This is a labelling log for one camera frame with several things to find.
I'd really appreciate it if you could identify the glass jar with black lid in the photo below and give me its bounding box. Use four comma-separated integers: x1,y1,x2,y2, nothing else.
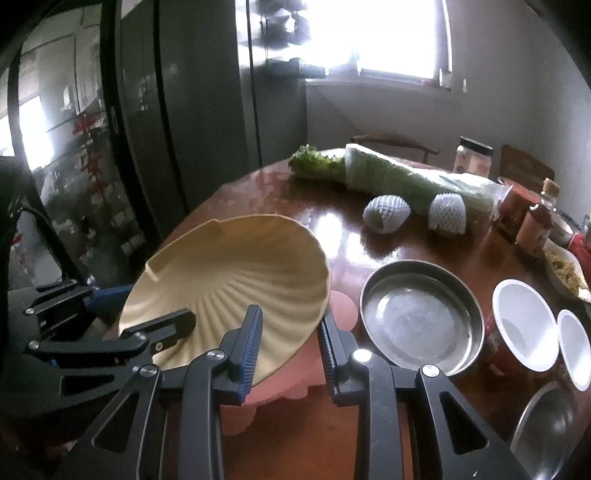
453,136,495,178

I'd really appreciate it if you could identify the glass door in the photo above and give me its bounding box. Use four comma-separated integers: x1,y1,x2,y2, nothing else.
0,0,153,296

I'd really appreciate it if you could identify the grey refrigerator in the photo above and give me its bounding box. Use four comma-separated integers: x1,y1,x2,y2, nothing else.
99,0,308,232

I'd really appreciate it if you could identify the wooden chair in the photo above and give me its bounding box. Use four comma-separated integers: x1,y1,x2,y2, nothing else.
351,133,439,162
500,144,556,182

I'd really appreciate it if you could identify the foam-netted fruit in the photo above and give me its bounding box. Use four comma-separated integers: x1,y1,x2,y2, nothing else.
362,194,413,233
428,191,467,237

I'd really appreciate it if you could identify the green lettuce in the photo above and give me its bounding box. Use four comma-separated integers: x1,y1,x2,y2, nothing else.
288,144,347,183

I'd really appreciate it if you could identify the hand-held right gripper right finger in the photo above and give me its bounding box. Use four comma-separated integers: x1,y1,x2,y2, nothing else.
318,316,532,480

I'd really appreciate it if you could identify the small white bowl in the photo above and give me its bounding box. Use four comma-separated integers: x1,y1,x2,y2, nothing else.
556,309,591,392

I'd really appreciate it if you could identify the yellow shell-shaped plate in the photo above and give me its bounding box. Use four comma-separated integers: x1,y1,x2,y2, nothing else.
117,213,332,386

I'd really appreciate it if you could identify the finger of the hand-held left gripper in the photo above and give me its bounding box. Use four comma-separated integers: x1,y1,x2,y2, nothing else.
25,308,197,370
23,279,134,333

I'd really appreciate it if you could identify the metal shelf rack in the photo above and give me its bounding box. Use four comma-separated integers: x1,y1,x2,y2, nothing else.
256,0,326,79

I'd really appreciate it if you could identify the napa cabbage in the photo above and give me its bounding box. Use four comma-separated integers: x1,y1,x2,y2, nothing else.
344,143,506,217

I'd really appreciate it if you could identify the orange sauce bottle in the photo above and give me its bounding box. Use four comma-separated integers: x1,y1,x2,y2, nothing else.
515,178,560,258

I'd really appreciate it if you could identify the window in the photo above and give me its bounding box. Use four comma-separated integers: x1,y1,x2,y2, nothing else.
295,0,453,88

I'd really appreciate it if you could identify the pink plate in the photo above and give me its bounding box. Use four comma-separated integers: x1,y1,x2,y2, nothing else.
222,291,358,437

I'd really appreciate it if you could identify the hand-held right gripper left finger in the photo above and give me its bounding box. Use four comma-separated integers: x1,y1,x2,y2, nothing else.
53,305,264,480

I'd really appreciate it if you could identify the large white bowl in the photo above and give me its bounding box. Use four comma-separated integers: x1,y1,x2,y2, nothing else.
492,278,565,372

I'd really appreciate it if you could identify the white dish of food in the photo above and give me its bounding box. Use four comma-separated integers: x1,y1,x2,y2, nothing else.
542,240,591,303

